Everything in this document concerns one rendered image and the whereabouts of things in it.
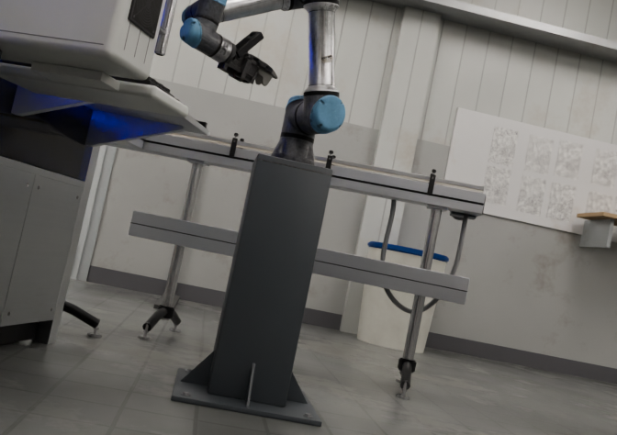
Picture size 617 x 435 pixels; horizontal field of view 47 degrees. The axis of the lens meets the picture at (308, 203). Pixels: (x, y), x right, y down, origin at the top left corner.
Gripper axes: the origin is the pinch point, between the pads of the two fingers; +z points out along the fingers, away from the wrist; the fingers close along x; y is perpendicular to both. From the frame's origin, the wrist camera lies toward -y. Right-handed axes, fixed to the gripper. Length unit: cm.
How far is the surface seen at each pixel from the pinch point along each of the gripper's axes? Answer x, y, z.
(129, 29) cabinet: 49, 20, -72
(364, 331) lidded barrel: -143, 91, 257
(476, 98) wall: -175, -112, 316
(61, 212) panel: -50, 69, -25
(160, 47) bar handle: 38, 18, -59
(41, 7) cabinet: 37, 22, -86
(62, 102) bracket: -15, 36, -54
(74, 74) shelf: 33, 31, -72
